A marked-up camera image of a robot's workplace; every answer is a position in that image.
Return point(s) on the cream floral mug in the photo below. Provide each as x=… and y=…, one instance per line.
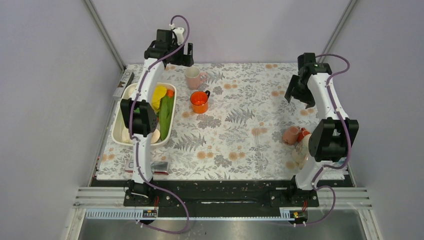
x=300, y=152

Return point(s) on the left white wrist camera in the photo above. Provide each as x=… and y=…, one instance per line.
x=178, y=33

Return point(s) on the toy mushroom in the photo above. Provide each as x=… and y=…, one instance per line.
x=156, y=136

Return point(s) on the white plastic tray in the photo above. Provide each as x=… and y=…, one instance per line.
x=120, y=133

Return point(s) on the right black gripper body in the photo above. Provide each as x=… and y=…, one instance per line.
x=301, y=92

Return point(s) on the salmon pink floral mug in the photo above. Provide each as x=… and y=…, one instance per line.
x=291, y=135

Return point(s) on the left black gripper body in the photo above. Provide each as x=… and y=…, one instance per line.
x=179, y=58

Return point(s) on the orange mug black rim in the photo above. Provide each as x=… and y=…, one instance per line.
x=199, y=101

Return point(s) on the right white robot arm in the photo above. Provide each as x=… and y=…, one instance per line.
x=330, y=144

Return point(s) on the small red-orange mug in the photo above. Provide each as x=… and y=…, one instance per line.
x=302, y=134

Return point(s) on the toy carrot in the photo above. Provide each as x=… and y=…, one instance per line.
x=170, y=93

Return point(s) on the toy yellow cabbage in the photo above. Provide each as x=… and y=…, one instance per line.
x=158, y=94

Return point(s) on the white cable duct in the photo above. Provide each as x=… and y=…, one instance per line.
x=151, y=214

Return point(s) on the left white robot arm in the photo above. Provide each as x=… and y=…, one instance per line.
x=138, y=113

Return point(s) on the light pink mug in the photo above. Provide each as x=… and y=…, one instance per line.
x=194, y=77

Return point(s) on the grey box at wall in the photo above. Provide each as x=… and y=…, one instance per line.
x=125, y=80

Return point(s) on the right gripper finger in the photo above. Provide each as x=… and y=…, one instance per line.
x=309, y=103
x=292, y=87

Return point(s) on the toy green bok choy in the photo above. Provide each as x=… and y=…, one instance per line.
x=165, y=115

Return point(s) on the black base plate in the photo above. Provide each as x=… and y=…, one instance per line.
x=225, y=198

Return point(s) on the silver snack packet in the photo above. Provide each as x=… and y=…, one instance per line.
x=157, y=167

